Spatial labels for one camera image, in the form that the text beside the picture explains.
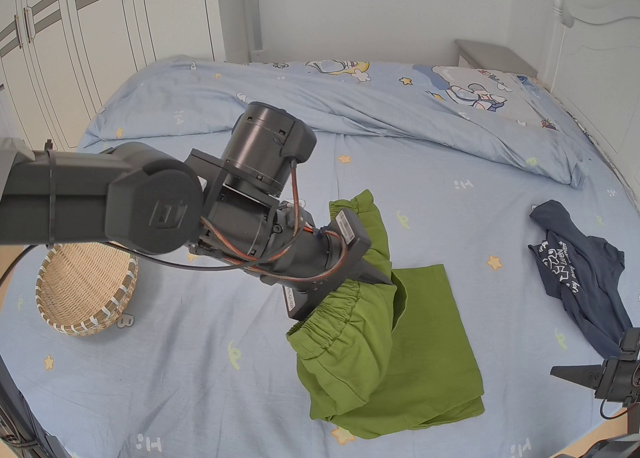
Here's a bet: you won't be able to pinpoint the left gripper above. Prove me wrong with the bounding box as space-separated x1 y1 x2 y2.
260 209 394 323

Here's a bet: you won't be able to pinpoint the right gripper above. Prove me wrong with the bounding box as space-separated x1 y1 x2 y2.
550 356 640 405

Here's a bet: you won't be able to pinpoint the green shorts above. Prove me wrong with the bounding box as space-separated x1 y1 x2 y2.
286 190 486 442

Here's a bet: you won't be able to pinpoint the bed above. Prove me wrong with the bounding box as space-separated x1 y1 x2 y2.
0 0 640 458

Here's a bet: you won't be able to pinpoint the round woven basket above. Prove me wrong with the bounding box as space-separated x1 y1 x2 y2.
35 242 140 337

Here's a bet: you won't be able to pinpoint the dark blue printed T-shirt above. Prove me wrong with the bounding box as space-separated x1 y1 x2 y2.
528 200 633 359

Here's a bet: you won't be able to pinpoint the pale blue quilt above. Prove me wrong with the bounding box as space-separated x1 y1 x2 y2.
85 55 590 189

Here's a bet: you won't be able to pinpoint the pale printed pillow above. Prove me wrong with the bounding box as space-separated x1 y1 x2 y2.
431 65 538 124

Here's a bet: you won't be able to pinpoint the grey bedside table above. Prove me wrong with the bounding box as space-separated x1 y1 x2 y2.
454 39 538 78

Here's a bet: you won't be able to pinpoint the white wardrobe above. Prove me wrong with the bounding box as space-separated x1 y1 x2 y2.
0 0 226 152

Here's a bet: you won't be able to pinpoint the black cable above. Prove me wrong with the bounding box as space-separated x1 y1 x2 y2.
599 393 627 420
0 241 271 288

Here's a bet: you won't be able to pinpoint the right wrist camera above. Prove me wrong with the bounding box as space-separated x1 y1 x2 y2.
618 328 640 361

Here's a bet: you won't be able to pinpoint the white cable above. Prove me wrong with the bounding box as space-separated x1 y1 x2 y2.
551 26 567 93

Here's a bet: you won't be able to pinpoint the white wall pipe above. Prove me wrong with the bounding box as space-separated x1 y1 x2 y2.
240 0 265 63

